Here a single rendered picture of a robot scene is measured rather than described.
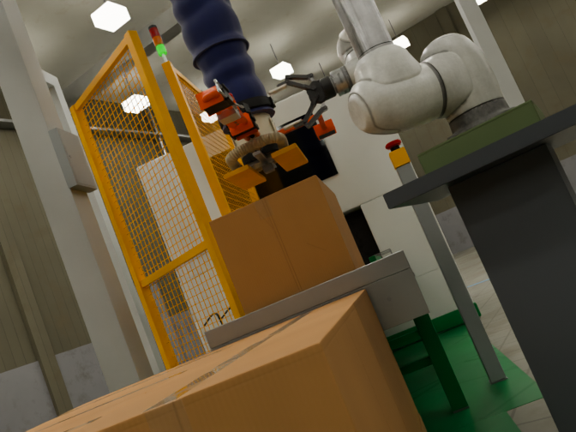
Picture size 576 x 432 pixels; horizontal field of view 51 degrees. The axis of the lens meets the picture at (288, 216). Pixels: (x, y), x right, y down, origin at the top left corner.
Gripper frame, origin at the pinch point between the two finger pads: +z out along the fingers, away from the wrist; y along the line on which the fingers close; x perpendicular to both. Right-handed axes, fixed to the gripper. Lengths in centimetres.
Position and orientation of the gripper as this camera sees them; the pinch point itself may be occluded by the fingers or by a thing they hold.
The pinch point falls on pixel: (279, 110)
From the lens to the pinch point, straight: 211.0
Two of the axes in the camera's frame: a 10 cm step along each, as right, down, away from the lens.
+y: 3.8, 9.1, -1.4
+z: -9.1, 4.0, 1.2
